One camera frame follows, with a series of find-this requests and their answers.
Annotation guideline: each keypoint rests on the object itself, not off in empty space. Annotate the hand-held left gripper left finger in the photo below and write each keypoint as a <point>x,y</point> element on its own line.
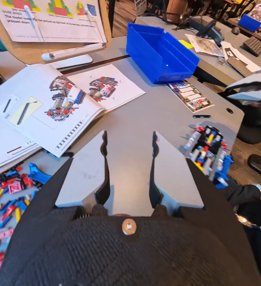
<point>83,174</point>

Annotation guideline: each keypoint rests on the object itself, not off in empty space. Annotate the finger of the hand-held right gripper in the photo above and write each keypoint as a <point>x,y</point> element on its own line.
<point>255,79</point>
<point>255,95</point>

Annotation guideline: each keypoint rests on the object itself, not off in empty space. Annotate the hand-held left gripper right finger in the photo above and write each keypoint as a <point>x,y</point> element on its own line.
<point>177,176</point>

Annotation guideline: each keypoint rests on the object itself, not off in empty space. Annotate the toy brick car chassis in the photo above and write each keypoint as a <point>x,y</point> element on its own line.
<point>208,145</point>

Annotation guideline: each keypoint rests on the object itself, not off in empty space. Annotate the black desk grommet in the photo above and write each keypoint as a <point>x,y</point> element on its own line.
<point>229,110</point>

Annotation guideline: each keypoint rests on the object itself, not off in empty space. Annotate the grey desk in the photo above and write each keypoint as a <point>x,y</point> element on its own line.
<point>213,64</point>
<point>130,116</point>

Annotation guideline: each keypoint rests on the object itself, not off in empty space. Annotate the printed paper sheet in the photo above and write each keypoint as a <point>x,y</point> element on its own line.
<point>239,58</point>
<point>204,45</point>

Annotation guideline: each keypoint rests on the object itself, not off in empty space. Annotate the blue brick separator tool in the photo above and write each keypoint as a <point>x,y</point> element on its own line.
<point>37,175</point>

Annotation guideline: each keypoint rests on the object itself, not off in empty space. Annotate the blue plastic bin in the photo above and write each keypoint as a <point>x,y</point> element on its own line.
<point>143,44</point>
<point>248,23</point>

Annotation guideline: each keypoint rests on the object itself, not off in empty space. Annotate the small black brick piece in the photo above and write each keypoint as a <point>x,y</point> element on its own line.
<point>201,116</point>

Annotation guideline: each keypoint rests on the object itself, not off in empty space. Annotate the colourful sticker sheet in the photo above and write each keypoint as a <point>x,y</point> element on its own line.
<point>193,96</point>

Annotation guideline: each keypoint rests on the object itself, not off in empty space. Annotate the black handheld device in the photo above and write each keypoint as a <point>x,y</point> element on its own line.
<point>207,30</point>

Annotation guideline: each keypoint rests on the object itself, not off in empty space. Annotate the pile of loose toy bricks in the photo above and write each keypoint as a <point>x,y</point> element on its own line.
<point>9,185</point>

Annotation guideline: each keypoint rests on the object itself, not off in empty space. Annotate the yellow sticky note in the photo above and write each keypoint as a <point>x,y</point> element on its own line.
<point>185,44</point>

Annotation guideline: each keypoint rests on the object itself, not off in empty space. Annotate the open instruction booklet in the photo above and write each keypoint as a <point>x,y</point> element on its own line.
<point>32,78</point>

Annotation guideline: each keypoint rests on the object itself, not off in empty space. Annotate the wooden document stand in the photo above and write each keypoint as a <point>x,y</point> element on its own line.
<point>21,51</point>

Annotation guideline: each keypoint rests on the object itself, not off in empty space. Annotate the printed instruction sheet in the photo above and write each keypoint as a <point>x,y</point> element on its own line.
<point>59,26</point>

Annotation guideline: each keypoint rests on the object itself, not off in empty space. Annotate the brown wooden post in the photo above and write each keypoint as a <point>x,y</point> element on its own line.
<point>176,11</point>

